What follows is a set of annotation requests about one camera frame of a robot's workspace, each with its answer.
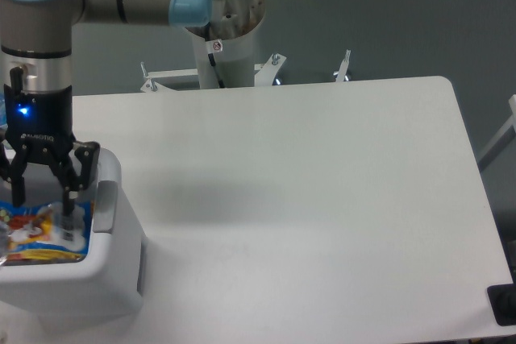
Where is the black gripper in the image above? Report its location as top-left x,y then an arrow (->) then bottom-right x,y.
1,85 -> 101,218

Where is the blue snack wrapper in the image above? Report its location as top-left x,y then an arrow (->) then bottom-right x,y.
1,201 -> 95,266

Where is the crushed clear plastic bottle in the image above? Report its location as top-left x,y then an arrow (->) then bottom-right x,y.
0,222 -> 11,266

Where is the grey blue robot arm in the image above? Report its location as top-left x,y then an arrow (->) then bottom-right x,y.
1,0 -> 212,216

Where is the white plastic trash can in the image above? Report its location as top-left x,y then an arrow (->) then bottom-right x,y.
1,149 -> 148,332

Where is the blue labelled water bottle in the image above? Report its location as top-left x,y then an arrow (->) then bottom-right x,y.
0,94 -> 6,126

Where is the black table clamp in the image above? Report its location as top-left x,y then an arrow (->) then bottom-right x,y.
487,284 -> 515,326

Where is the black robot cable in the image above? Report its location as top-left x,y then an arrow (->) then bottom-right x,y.
203,23 -> 226,89

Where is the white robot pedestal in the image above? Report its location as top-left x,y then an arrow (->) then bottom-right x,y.
139,0 -> 352,93

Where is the white frame at right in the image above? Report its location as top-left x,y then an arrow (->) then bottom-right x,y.
477,95 -> 515,172

